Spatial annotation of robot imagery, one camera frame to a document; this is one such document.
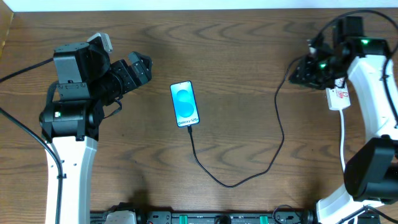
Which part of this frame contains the white power strip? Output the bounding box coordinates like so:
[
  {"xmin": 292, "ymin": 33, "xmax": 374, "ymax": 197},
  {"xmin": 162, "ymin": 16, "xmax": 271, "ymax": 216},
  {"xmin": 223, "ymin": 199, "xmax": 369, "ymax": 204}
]
[{"xmin": 325, "ymin": 78, "xmax": 351, "ymax": 111}]

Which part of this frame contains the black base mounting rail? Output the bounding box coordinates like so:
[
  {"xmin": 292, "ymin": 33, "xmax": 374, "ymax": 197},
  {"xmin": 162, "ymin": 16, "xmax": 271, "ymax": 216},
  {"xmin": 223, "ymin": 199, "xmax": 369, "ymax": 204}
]
[{"xmin": 90, "ymin": 202, "xmax": 319, "ymax": 224}]

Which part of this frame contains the blue screen Galaxy smartphone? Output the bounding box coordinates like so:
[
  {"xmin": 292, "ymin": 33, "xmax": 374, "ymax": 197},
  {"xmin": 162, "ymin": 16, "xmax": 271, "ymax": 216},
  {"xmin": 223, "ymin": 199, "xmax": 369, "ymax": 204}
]
[{"xmin": 170, "ymin": 80, "xmax": 200, "ymax": 128}]

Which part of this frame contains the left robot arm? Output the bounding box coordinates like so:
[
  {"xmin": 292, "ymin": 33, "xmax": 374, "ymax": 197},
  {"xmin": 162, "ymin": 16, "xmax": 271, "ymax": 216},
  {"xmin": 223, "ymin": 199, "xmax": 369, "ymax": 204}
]
[{"xmin": 39, "ymin": 40, "xmax": 153, "ymax": 223}]

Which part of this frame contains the black USB charging cable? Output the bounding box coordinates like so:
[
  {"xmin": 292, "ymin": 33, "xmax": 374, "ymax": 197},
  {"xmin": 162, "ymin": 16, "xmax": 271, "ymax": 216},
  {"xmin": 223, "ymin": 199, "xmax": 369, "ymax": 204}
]
[{"xmin": 187, "ymin": 55, "xmax": 307, "ymax": 189}]

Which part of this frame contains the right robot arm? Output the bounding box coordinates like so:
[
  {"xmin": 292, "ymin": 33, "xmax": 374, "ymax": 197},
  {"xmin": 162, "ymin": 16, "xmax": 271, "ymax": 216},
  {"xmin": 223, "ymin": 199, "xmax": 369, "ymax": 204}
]
[{"xmin": 289, "ymin": 10, "xmax": 397, "ymax": 223}]

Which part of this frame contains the white power strip cord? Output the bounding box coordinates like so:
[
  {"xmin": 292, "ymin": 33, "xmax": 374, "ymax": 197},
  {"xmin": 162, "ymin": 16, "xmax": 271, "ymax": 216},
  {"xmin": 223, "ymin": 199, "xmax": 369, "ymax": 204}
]
[{"xmin": 339, "ymin": 109, "xmax": 348, "ymax": 174}]

